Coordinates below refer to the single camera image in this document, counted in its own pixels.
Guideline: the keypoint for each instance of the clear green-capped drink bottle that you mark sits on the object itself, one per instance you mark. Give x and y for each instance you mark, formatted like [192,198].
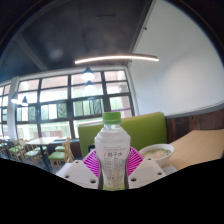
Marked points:
[111,150]

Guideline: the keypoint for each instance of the curved linear ceiling light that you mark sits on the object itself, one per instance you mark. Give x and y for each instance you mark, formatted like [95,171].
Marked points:
[116,58]

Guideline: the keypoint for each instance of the green upholstered bench backrest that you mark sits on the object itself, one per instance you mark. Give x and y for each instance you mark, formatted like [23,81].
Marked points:
[146,130]

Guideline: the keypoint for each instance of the group of green-seated wooden chairs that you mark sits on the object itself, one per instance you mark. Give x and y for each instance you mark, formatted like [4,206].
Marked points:
[56,156]

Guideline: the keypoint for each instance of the group of pendant lamps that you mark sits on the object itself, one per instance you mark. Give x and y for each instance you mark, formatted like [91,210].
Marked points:
[88,75]

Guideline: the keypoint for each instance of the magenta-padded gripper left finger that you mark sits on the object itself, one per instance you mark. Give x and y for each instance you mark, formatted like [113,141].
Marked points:
[78,173]

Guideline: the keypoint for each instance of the white ceramic bowl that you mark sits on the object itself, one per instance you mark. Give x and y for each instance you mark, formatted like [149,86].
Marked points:
[156,154]

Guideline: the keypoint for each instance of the light wooden dining table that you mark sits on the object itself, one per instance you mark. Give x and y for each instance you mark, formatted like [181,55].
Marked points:
[43,140]

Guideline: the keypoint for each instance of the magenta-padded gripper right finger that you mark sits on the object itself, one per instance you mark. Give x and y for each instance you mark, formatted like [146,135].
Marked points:
[146,171]

